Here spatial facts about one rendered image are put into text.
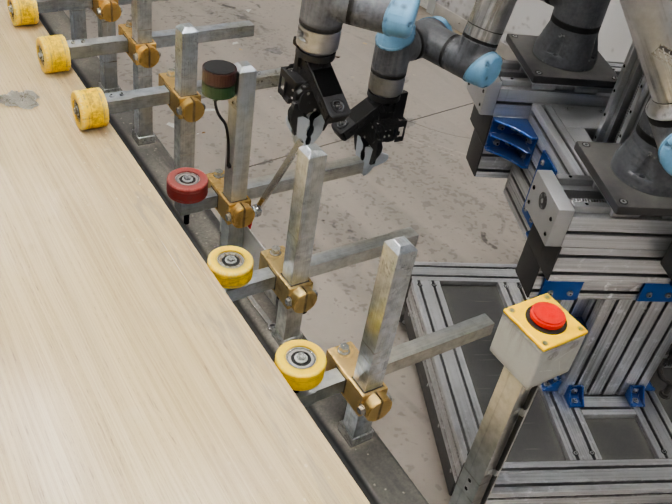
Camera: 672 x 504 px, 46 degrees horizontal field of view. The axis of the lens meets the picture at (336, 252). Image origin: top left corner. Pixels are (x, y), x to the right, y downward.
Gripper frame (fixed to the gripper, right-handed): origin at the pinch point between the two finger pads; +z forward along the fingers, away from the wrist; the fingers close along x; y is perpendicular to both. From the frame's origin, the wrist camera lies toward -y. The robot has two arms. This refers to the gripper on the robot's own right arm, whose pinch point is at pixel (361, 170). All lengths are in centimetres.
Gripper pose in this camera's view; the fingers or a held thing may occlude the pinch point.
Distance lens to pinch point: 181.5
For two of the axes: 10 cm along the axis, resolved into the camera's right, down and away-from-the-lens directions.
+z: -1.4, 7.6, 6.3
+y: 8.5, -2.4, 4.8
